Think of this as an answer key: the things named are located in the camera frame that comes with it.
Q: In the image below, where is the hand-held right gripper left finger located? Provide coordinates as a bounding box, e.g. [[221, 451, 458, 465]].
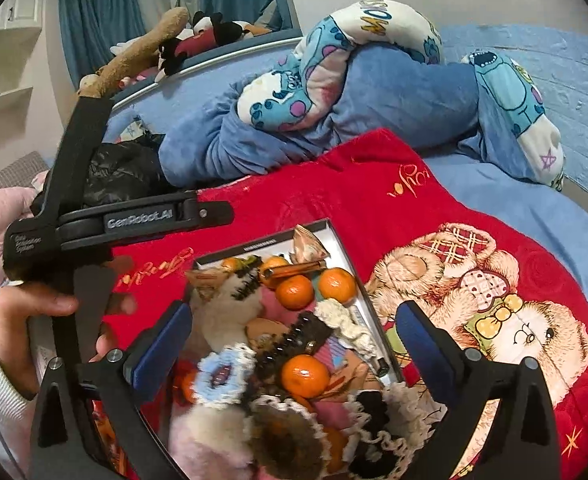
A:
[[28, 300, 195, 480]]

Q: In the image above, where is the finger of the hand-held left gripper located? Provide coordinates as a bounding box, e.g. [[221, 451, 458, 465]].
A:
[[194, 200, 235, 234], [30, 94, 115, 221]]

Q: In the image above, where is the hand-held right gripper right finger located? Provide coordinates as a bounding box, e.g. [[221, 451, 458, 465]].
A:
[[395, 300, 562, 480]]

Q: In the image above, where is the black cardboard box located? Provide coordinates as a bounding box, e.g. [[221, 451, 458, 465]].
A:
[[139, 217, 410, 480]]

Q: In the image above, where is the person's left hand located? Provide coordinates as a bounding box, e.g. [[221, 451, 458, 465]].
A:
[[0, 287, 137, 386]]

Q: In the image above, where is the black puffer jacket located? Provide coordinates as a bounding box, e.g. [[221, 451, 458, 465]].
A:
[[81, 132, 175, 208]]

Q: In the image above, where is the blue white crochet scrunchie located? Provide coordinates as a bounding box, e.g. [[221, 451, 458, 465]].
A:
[[194, 345, 257, 406]]

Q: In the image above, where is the orange white snack packet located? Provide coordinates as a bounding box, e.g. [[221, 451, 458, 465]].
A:
[[184, 267, 235, 303]]

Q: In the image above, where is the small black claw clip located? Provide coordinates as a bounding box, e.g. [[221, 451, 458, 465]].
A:
[[226, 257, 262, 301]]

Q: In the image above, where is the white furry hair accessory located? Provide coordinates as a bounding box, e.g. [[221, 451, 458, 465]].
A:
[[191, 272, 265, 356]]

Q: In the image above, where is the black lace trim scrunchie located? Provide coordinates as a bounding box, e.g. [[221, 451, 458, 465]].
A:
[[346, 382, 447, 480]]

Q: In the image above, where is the cream ruffled scrunchie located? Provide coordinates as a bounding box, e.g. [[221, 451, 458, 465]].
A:
[[316, 300, 380, 361]]

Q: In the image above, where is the grey woven cushion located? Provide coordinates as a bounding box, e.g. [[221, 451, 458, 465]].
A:
[[0, 151, 47, 198]]

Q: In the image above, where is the pink plush toy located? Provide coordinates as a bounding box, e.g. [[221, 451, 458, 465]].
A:
[[119, 67, 162, 83]]

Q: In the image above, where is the gold foil snack wrapper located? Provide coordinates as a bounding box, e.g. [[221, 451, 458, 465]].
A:
[[289, 225, 330, 266]]

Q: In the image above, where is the white plush toy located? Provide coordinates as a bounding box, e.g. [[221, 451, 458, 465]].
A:
[[110, 40, 145, 58]]

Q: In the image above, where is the brown plush toy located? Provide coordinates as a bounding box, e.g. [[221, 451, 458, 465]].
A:
[[76, 6, 191, 101]]

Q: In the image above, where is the red bear print blanket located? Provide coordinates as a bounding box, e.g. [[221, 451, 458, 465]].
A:
[[94, 127, 588, 480]]

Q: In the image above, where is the large dark brown claw clip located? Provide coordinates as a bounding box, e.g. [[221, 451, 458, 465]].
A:
[[254, 310, 332, 391]]

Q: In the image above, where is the black red plush mouse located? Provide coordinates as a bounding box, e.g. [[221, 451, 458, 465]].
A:
[[154, 10, 275, 83]]

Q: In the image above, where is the brown furry scrunchie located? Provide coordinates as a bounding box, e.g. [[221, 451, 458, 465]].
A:
[[246, 392, 332, 480]]

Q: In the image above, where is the blue bed sheet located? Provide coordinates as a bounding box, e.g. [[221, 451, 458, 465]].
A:
[[101, 35, 588, 286]]

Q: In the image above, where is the blue cartoon print blanket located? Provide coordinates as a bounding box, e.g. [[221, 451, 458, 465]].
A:
[[159, 0, 567, 193]]

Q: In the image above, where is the white wall shelf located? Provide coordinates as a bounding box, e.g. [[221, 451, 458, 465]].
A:
[[0, 0, 50, 111]]

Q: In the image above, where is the white bed frame rail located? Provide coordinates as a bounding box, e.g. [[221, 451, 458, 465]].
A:
[[76, 35, 305, 111]]

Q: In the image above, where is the blue foam wall panel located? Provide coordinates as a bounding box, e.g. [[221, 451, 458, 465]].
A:
[[439, 24, 588, 196]]

